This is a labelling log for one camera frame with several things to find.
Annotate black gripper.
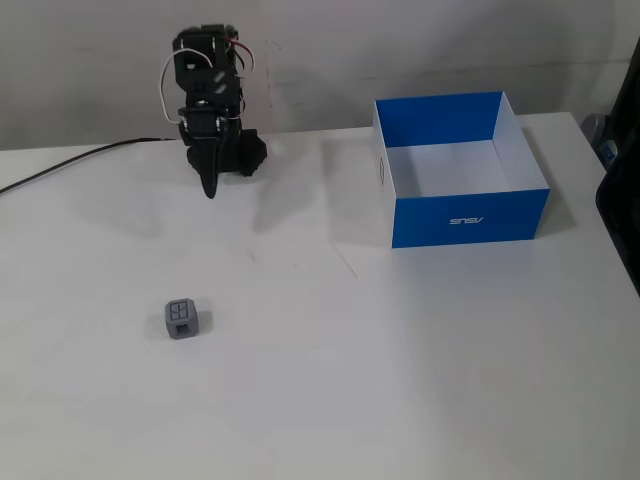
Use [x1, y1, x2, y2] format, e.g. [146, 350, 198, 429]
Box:
[177, 104, 237, 200]

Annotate gray 3D-printed block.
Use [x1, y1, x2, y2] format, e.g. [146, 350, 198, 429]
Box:
[163, 297, 197, 340]

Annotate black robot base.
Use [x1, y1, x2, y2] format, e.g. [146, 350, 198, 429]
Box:
[185, 128, 269, 179]

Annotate blue and white cardboard box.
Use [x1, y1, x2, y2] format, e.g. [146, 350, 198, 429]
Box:
[372, 90, 551, 249]

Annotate gray and blue plastic object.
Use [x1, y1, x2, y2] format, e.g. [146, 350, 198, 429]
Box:
[583, 113, 617, 162]

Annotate black plastic case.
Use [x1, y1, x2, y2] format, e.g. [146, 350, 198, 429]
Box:
[594, 47, 640, 296]

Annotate white servo wire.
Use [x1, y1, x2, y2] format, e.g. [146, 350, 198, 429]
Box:
[159, 47, 190, 126]

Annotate red servo wires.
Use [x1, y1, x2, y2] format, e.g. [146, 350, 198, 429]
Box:
[224, 38, 259, 77]

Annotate black power cable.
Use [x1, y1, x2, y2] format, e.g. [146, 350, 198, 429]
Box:
[0, 138, 177, 196]

